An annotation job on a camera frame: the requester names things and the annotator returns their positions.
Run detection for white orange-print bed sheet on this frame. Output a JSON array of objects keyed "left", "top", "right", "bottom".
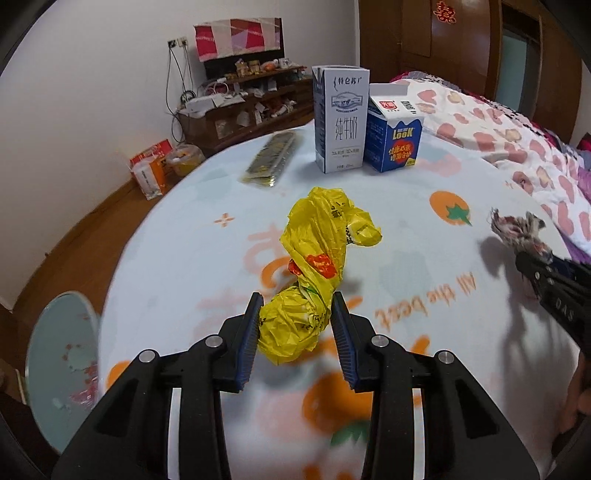
[{"left": 99, "top": 127, "right": 577, "bottom": 479}]

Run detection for hanging power cables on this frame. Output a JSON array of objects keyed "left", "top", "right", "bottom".
[{"left": 163, "top": 45, "right": 199, "bottom": 144}]

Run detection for wall power socket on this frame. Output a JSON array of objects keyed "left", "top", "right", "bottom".
[{"left": 167, "top": 37, "right": 188, "bottom": 49}]

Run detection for clear lidded food container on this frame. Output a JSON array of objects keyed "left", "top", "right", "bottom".
[{"left": 166, "top": 144, "right": 205, "bottom": 178}]

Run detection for blue Look milk carton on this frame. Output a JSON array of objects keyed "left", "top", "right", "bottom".
[{"left": 363, "top": 83, "right": 424, "bottom": 173}]

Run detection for orange white box on floor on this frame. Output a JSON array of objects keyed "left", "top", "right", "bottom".
[{"left": 129, "top": 139, "right": 172, "bottom": 200}]

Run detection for pink heart pattern quilt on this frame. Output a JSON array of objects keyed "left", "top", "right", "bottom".
[{"left": 393, "top": 71, "right": 590, "bottom": 263}]

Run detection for wooden wardrobe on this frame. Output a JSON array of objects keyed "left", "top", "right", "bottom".
[{"left": 356, "top": 1, "right": 590, "bottom": 145}]

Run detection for yellow plastic bag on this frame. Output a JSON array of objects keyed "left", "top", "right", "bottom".
[{"left": 259, "top": 187, "right": 383, "bottom": 365}]

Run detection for grey wrapper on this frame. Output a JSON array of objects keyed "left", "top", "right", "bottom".
[{"left": 491, "top": 209, "right": 553, "bottom": 263}]

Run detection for tall white milk carton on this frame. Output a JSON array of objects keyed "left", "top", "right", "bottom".
[{"left": 311, "top": 66, "right": 370, "bottom": 174}]

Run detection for dark seaweed snack packet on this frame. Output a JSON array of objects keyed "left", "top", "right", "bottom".
[{"left": 242, "top": 130, "right": 301, "bottom": 187}]

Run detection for wooden TV cabinet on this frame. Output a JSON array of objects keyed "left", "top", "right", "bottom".
[{"left": 175, "top": 66, "right": 314, "bottom": 157}]

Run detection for white router box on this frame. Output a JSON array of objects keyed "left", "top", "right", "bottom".
[{"left": 183, "top": 93, "right": 245, "bottom": 117}]

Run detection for light blue trash bin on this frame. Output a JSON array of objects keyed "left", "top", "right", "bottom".
[{"left": 25, "top": 291, "right": 100, "bottom": 453}]

